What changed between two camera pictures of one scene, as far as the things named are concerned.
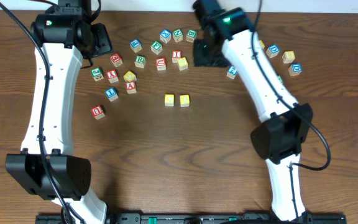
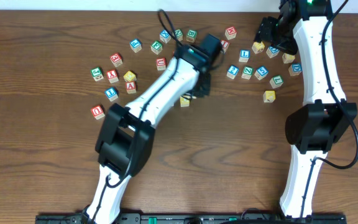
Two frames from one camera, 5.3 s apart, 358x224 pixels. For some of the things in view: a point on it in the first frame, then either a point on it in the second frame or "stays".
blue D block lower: x=295 y=69 stays
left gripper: x=101 y=40 → x=202 y=86
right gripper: x=209 y=57 → x=266 y=32
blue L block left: x=111 y=93 stays
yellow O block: x=184 y=100 stays
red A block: x=130 y=87 stays
